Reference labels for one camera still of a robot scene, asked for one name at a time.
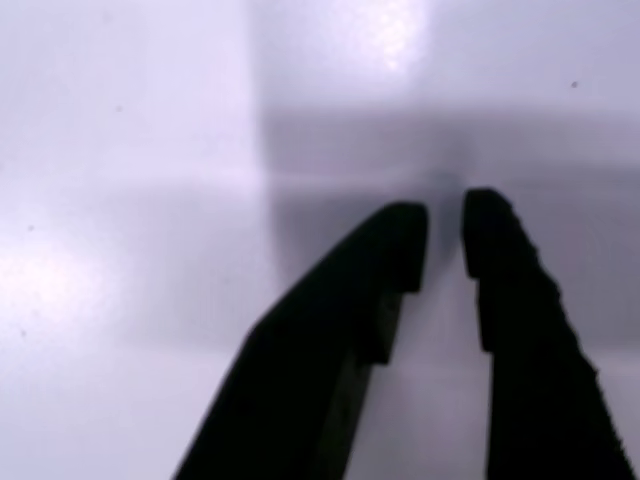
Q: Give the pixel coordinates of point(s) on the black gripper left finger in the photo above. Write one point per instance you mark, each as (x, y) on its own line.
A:
(320, 350)

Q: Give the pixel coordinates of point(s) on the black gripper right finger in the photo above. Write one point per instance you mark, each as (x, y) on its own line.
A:
(530, 360)

